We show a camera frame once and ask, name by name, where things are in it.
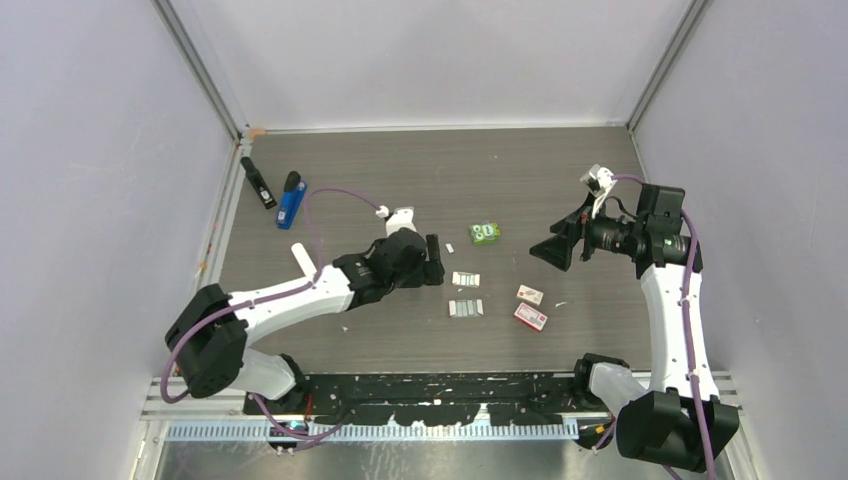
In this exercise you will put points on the slotted cable duct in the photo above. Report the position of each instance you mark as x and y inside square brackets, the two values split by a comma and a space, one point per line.
[256, 431]

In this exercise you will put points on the red staple box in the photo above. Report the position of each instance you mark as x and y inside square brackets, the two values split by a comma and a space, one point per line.
[530, 317]

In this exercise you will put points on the green owl eraser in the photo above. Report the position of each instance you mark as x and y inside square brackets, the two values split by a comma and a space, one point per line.
[484, 233]

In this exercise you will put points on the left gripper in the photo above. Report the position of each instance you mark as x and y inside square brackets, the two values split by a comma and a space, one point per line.
[431, 273]

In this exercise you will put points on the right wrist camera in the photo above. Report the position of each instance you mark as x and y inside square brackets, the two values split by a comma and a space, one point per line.
[600, 182]

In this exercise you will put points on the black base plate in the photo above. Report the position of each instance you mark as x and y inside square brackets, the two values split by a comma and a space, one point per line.
[435, 399]

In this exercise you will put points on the black stapler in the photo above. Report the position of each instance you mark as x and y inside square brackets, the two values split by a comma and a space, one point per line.
[258, 183]

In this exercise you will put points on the upper open staple tray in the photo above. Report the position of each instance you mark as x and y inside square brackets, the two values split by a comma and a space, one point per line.
[466, 279]

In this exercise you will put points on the blue stapler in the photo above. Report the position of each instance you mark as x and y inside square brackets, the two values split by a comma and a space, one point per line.
[293, 193]

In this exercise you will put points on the white staple box sleeve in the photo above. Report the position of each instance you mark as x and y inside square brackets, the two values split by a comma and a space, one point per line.
[530, 295]

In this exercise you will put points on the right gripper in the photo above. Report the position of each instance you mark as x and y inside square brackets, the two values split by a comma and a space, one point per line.
[558, 249]

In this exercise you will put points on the open staple tray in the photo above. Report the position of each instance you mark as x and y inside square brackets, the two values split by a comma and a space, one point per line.
[466, 279]
[466, 308]

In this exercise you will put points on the white stapler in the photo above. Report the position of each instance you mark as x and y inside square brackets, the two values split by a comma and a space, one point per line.
[303, 260]

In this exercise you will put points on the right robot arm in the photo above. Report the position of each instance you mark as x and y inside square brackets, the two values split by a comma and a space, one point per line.
[678, 420]

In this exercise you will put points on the lower open staple tray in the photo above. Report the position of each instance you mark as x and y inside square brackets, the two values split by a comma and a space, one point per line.
[466, 308]

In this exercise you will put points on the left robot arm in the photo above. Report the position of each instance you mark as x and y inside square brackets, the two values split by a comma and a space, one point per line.
[211, 341]

